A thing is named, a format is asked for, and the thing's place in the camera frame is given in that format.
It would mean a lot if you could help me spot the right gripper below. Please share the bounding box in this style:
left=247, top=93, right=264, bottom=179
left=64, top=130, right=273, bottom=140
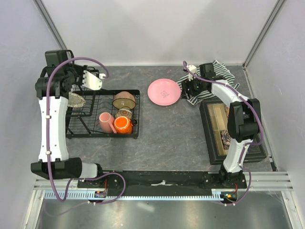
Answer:
left=180, top=74, right=204, bottom=100

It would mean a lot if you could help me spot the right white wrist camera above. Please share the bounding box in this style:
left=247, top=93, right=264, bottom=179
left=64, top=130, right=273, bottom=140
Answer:
left=184, top=65, right=197, bottom=81

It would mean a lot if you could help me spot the pink mug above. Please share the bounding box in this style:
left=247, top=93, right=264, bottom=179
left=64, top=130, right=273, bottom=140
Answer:
left=99, top=112, right=117, bottom=134

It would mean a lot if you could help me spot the striped towel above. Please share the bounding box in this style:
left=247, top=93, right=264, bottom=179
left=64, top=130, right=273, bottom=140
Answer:
left=180, top=60, right=240, bottom=105

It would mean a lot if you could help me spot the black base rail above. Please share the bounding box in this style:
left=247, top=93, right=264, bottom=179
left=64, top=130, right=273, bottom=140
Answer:
left=77, top=170, right=247, bottom=197

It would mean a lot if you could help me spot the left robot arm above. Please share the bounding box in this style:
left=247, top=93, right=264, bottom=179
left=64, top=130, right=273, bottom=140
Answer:
left=30, top=50, right=108, bottom=187

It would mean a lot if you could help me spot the purple cable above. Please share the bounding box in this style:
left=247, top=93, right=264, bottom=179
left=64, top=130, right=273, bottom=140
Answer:
left=42, top=56, right=110, bottom=217
left=183, top=61, right=264, bottom=207

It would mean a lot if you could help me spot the pink plate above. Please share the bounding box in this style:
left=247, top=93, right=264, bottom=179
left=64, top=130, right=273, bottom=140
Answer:
left=147, top=79, right=181, bottom=106

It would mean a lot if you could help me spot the speckled grey plate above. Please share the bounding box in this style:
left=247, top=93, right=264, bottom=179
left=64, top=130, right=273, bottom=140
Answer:
left=67, top=92, right=86, bottom=108

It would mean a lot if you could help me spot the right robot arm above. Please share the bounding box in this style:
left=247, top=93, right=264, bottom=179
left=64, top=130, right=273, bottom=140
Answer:
left=182, top=61, right=263, bottom=188

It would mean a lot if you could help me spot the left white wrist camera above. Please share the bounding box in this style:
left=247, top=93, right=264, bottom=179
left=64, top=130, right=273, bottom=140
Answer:
left=82, top=71, right=107, bottom=91

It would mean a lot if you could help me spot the black wire dish rack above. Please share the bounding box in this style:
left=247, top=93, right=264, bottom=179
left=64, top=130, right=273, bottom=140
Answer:
left=64, top=67, right=141, bottom=140

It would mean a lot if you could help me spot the black glass-lid display box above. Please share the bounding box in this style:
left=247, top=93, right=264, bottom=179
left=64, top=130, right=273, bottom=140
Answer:
left=199, top=98, right=267, bottom=165

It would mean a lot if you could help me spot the orange mug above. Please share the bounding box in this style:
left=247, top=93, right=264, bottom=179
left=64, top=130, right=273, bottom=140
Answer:
left=113, top=116, right=137, bottom=134

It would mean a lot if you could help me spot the patterned small bowl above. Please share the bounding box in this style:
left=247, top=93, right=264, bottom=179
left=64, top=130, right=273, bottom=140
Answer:
left=115, top=107, right=133, bottom=119

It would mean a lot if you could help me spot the brown bowl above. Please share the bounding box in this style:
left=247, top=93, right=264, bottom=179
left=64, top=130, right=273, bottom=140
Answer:
left=112, top=91, right=136, bottom=109

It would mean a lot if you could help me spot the floral rolled tie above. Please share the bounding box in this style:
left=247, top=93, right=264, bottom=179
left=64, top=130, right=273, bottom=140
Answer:
left=221, top=130, right=231, bottom=150

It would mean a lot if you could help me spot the white cable duct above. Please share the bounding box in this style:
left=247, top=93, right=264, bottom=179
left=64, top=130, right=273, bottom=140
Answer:
left=44, top=189, right=226, bottom=201

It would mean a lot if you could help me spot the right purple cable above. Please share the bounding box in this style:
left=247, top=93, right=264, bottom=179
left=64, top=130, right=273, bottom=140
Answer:
left=183, top=61, right=264, bottom=207

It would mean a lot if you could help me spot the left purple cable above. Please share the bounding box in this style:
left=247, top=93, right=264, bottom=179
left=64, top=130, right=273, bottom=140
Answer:
left=42, top=56, right=110, bottom=217

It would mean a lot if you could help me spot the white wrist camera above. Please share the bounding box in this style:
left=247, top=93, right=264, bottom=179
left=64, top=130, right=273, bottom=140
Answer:
left=82, top=71, right=107, bottom=91
left=184, top=65, right=197, bottom=81

